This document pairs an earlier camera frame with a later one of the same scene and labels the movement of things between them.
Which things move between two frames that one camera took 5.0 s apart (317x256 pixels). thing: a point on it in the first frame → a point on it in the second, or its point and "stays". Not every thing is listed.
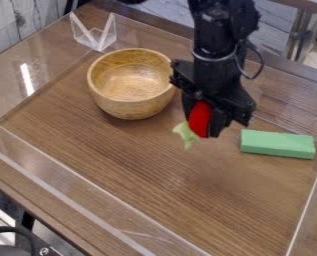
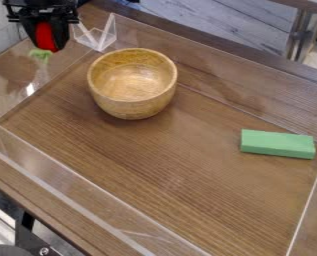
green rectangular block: (277, 143) stays
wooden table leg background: (304, 33) stays
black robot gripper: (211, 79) → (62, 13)
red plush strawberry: (195, 127) → (44, 42)
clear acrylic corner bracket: (94, 38) stays
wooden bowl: (129, 82) stays
